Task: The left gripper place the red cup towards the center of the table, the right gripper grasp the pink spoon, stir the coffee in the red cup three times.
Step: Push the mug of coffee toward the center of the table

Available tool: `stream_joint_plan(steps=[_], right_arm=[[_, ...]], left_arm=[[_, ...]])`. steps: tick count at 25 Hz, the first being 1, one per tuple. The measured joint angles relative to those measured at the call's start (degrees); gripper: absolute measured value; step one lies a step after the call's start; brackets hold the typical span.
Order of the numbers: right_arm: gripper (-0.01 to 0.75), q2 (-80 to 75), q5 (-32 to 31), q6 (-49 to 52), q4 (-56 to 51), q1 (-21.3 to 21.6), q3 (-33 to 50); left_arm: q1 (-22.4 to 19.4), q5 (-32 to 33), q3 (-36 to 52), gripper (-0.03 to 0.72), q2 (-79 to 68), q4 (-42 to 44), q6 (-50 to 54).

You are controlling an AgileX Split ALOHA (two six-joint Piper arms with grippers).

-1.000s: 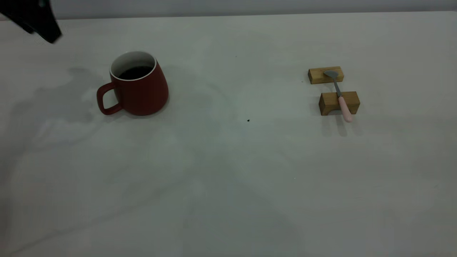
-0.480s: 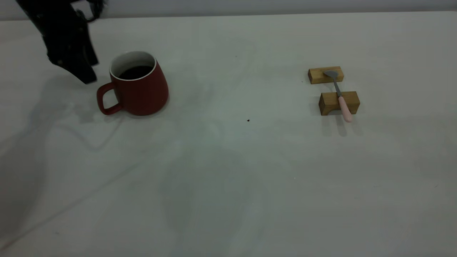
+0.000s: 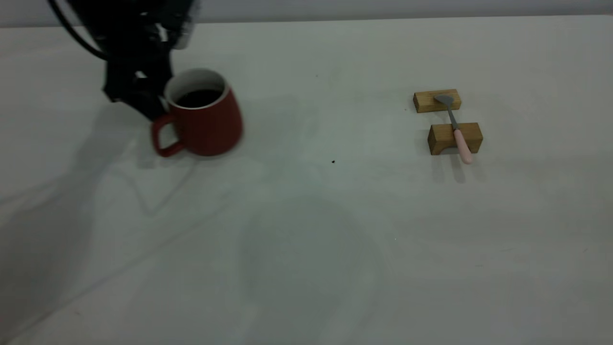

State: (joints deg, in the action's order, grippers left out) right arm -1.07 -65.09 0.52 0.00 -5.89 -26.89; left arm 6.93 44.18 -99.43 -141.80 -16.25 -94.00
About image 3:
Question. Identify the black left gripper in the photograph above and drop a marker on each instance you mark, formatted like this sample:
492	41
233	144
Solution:
129	28

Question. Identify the red ceramic mug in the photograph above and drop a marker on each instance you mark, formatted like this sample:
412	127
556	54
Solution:
210	127

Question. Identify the flat wooden block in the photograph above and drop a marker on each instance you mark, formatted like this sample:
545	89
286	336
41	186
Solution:
424	101

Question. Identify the arched wooden block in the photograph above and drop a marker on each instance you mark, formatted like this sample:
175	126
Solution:
443	137

